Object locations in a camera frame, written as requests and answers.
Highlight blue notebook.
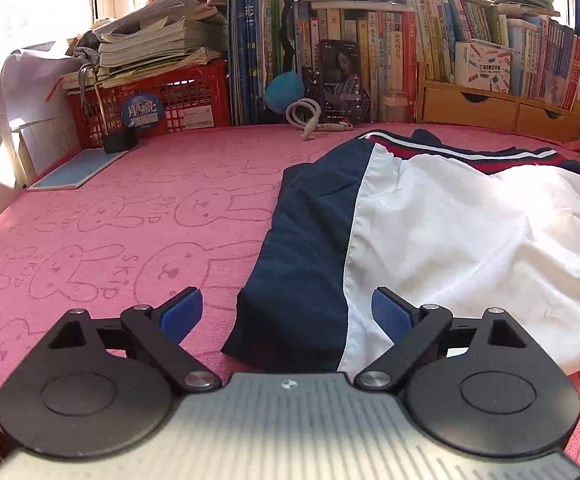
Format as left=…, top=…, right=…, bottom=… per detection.
left=26, top=148, right=129, bottom=192

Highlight clear plastic jar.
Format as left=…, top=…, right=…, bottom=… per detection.
left=380, top=90, right=407, bottom=123

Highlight white printed paper sheets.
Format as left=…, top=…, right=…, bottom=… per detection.
left=0, top=44, right=84, bottom=172

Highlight red plastic crate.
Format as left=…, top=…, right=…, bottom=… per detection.
left=65, top=59, right=233, bottom=149

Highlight stack of paper booklets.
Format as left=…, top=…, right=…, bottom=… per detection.
left=61, top=0, right=229, bottom=92

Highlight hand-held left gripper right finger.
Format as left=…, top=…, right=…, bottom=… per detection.
left=354, top=286, right=529, bottom=392

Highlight white printed cardboard box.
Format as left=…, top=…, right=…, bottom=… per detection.
left=452, top=39, right=514, bottom=94

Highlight white and navy jacket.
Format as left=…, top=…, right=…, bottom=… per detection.
left=220, top=128, right=580, bottom=377

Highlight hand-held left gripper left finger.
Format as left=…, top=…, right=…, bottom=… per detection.
left=46, top=286, right=221, bottom=393

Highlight wooden drawer organizer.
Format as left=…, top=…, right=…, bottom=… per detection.
left=415, top=79, right=580, bottom=144

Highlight blue plush ball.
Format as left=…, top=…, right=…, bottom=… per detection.
left=264, top=71, right=305, bottom=112

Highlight black charger block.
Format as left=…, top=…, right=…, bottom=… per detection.
left=101, top=129, right=140, bottom=155

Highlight row of large study books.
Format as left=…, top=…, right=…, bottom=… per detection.
left=226, top=0, right=419, bottom=127

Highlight black strap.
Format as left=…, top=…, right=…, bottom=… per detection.
left=279, top=0, right=297, bottom=77

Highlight smartphone in red case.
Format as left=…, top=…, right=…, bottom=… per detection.
left=316, top=38, right=361, bottom=124

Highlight white coiled cable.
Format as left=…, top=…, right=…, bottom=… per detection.
left=285, top=98, right=355, bottom=143

